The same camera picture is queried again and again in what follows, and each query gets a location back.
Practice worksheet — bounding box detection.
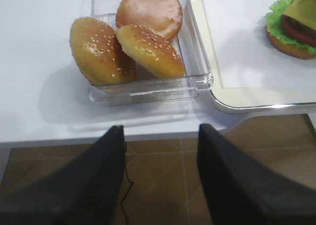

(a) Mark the sesame bun top near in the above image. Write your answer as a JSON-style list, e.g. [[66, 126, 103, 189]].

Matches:
[[70, 17, 137, 86]]

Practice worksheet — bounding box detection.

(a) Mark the tomato slice on burger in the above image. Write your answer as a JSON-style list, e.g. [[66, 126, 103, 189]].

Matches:
[[281, 15, 316, 47]]

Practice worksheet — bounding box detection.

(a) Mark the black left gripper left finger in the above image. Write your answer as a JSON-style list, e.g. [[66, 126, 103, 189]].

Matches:
[[0, 126, 124, 225]]

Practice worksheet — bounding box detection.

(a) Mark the white serving tray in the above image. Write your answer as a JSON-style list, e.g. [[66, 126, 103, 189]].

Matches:
[[198, 0, 316, 111]]

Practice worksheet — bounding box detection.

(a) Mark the sesame bun top far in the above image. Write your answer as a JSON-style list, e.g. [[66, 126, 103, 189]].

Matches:
[[116, 24, 185, 78]]

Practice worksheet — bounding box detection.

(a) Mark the green lettuce leaf on burger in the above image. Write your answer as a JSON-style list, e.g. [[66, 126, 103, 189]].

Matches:
[[265, 0, 316, 54]]

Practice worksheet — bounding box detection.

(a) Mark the white paper sheet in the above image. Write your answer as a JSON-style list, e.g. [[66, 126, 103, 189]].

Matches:
[[203, 0, 316, 88]]

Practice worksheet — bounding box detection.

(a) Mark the clear bun bin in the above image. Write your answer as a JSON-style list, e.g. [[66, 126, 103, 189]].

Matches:
[[88, 0, 213, 106]]

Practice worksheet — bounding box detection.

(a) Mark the bottom burger bun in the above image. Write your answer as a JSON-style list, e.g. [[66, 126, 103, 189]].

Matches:
[[265, 26, 316, 59]]

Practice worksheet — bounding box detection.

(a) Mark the plain brown bun half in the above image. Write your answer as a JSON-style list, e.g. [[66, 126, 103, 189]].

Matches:
[[116, 0, 183, 41]]

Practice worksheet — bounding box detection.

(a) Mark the black cable under table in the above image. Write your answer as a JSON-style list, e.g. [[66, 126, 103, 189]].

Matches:
[[120, 140, 134, 225]]

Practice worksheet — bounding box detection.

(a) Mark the sesame bun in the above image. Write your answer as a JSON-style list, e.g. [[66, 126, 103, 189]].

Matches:
[[116, 24, 185, 78], [70, 17, 137, 86]]

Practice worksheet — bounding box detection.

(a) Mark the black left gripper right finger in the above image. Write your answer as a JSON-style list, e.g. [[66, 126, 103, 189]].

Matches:
[[197, 124, 316, 225]]

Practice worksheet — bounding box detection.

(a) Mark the yellow cheese slice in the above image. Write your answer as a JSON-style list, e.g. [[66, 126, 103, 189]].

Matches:
[[283, 0, 316, 30]]

